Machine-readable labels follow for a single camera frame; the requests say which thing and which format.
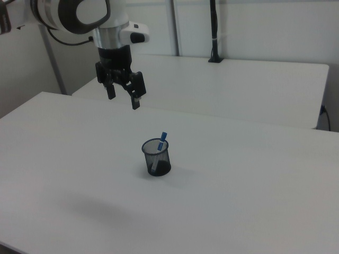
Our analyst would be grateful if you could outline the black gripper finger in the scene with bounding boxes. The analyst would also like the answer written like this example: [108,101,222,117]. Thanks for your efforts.
[95,61,117,100]
[122,69,147,111]

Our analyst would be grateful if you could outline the grey partition post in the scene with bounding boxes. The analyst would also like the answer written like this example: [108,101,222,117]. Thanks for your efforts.
[39,24,67,95]
[168,0,184,57]

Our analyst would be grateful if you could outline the white side table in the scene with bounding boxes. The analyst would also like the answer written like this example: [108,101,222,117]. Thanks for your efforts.
[72,54,330,130]

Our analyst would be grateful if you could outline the black mesh pen cup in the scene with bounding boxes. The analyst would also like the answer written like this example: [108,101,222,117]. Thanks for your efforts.
[141,138,172,177]

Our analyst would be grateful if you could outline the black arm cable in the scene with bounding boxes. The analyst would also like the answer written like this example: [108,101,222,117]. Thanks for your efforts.
[46,26,94,46]

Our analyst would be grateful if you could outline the black cable with blue plug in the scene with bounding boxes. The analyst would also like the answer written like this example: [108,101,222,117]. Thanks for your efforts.
[319,104,332,131]

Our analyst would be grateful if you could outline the blue capped clear marker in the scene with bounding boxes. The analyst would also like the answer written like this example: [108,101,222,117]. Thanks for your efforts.
[150,131,168,170]

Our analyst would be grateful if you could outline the black clamped camera pole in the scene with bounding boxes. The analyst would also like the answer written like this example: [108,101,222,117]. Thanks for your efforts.
[208,0,225,64]

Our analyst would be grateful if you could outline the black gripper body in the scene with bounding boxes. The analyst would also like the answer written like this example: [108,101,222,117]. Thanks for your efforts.
[97,45,133,85]

